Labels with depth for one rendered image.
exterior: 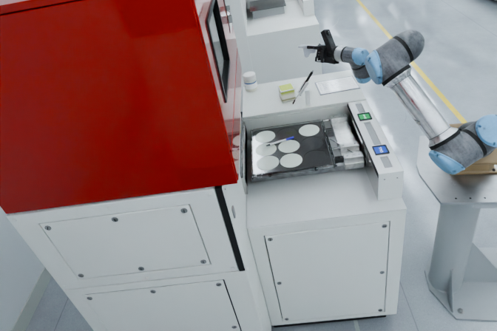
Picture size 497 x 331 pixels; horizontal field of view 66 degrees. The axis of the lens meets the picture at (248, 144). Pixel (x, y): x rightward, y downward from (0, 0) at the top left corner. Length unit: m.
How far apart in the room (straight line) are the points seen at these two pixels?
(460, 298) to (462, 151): 1.05
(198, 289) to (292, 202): 0.50
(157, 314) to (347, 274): 0.83
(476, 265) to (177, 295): 1.51
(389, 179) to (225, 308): 0.81
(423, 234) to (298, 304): 0.99
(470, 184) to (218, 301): 1.09
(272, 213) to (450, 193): 0.70
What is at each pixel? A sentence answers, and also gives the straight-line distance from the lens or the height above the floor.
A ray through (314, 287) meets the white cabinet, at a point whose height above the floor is 0.37.
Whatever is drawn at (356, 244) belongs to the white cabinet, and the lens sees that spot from 1.69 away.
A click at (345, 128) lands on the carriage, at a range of 1.91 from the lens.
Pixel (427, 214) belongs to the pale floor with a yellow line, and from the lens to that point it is 2.74.
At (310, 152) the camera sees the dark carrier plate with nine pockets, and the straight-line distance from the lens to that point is 1.74.
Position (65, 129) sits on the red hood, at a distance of 1.13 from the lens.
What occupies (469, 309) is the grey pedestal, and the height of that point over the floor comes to 0.01.
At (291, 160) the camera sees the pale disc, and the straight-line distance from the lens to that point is 1.71.
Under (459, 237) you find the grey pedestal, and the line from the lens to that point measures 2.04.
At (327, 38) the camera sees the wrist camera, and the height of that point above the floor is 1.25.
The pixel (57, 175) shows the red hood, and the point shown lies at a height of 1.35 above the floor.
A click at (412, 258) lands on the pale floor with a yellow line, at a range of 2.50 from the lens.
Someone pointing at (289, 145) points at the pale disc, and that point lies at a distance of 1.80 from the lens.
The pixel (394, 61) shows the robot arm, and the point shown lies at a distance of 1.51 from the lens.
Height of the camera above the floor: 1.96
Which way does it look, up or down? 35 degrees down
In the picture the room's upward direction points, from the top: 12 degrees counter-clockwise
